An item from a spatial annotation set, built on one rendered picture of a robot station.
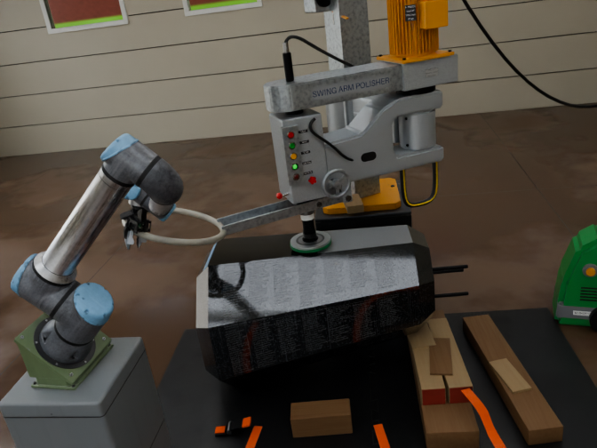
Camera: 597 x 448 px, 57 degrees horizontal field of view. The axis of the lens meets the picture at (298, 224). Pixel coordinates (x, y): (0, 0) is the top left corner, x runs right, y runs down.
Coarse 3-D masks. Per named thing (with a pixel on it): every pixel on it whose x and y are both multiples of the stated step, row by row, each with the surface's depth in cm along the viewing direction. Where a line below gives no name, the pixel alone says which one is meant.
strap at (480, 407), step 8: (464, 392) 263; (472, 392) 262; (472, 400) 258; (480, 400) 257; (480, 408) 253; (488, 416) 252; (488, 424) 250; (256, 432) 284; (376, 432) 273; (384, 432) 273; (488, 432) 249; (496, 432) 250; (248, 440) 279; (256, 440) 278; (384, 440) 268; (496, 440) 247
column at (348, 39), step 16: (336, 0) 310; (352, 0) 312; (336, 16) 315; (352, 16) 315; (336, 32) 320; (352, 32) 319; (368, 32) 323; (336, 48) 325; (352, 48) 322; (368, 48) 326; (336, 64) 330; (352, 64) 325; (352, 192) 357; (368, 192) 358
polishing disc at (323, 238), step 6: (300, 234) 299; (318, 234) 296; (324, 234) 295; (294, 240) 293; (300, 240) 292; (318, 240) 289; (324, 240) 288; (294, 246) 286; (300, 246) 285; (306, 246) 284; (312, 246) 283; (318, 246) 283
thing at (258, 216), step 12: (276, 204) 284; (288, 204) 287; (300, 204) 277; (312, 204) 279; (324, 204) 281; (228, 216) 278; (240, 216) 280; (252, 216) 282; (264, 216) 272; (276, 216) 274; (288, 216) 276; (228, 228) 268; (240, 228) 270
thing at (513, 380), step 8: (496, 360) 296; (504, 360) 296; (496, 368) 291; (504, 368) 290; (512, 368) 289; (504, 376) 284; (512, 376) 283; (520, 376) 283; (512, 384) 278; (520, 384) 277; (528, 384) 277; (512, 392) 274; (520, 392) 274
